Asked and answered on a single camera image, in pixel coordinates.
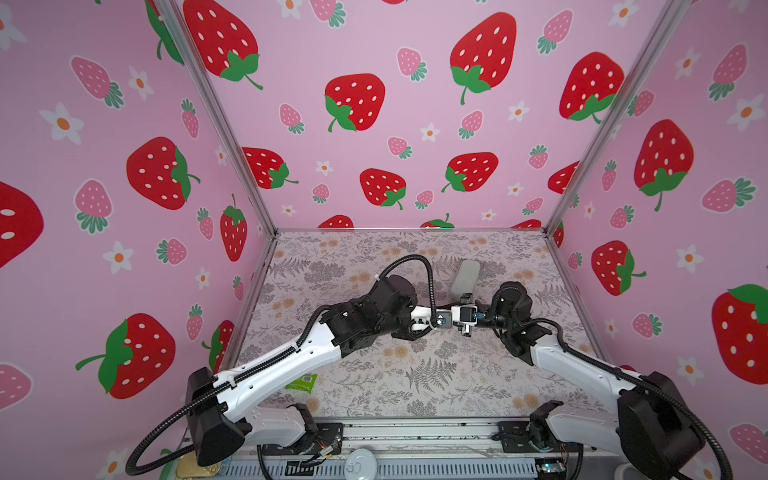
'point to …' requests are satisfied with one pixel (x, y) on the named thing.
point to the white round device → (361, 464)
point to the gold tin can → (188, 467)
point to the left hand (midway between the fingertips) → (425, 303)
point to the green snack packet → (305, 382)
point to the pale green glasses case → (466, 278)
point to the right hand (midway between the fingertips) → (430, 308)
